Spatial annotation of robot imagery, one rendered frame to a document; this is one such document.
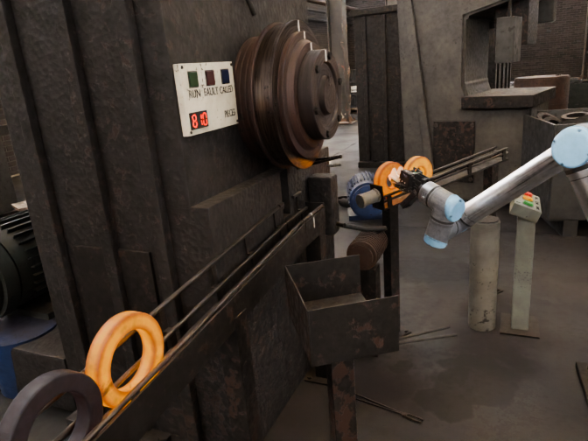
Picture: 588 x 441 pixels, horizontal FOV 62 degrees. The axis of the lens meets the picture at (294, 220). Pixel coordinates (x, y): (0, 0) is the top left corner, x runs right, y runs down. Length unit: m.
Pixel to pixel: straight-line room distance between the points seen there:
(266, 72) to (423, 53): 2.94
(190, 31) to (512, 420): 1.61
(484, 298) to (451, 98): 2.25
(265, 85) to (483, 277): 1.33
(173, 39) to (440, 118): 3.21
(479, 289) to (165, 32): 1.67
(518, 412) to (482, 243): 0.69
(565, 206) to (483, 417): 2.00
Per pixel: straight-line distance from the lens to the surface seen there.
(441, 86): 4.27
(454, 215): 1.89
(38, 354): 2.18
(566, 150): 1.67
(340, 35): 10.55
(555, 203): 3.61
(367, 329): 1.11
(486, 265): 2.29
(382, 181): 2.07
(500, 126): 4.15
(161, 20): 1.32
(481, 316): 2.39
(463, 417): 1.94
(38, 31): 1.60
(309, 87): 1.50
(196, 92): 1.36
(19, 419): 0.89
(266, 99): 1.46
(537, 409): 2.03
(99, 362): 0.98
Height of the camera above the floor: 1.21
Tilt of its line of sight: 17 degrees down
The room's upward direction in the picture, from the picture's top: 5 degrees counter-clockwise
